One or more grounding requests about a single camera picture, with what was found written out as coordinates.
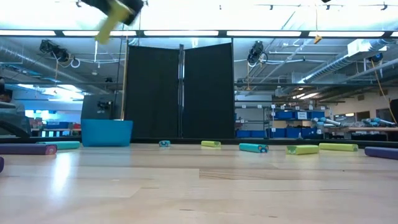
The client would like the wooden workbench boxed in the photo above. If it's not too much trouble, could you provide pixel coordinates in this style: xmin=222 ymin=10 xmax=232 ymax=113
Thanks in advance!
xmin=323 ymin=126 xmax=398 ymax=141

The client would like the yellow ceiling hook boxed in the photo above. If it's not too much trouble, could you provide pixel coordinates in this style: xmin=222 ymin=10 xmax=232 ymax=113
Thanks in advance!
xmin=313 ymin=12 xmax=323 ymax=45

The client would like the black folding room divider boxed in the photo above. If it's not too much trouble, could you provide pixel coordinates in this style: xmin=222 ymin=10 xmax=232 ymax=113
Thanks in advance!
xmin=124 ymin=42 xmax=236 ymax=140

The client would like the black ceiling cable reel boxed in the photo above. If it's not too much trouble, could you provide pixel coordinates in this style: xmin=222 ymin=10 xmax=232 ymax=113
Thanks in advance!
xmin=246 ymin=40 xmax=269 ymax=67
xmin=39 ymin=39 xmax=81 ymax=69

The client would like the silver ventilation duct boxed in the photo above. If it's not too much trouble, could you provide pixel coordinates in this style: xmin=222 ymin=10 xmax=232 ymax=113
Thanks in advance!
xmin=297 ymin=39 xmax=389 ymax=85

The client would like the person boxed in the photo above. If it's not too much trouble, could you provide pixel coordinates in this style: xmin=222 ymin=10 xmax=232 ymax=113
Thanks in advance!
xmin=0 ymin=83 xmax=26 ymax=116

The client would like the black overhead beam with lights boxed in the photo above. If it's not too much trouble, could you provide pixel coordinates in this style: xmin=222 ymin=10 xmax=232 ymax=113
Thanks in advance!
xmin=0 ymin=29 xmax=398 ymax=39

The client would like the yellow hanging cord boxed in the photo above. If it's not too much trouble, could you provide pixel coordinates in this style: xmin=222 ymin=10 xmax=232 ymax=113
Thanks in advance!
xmin=371 ymin=58 xmax=398 ymax=124

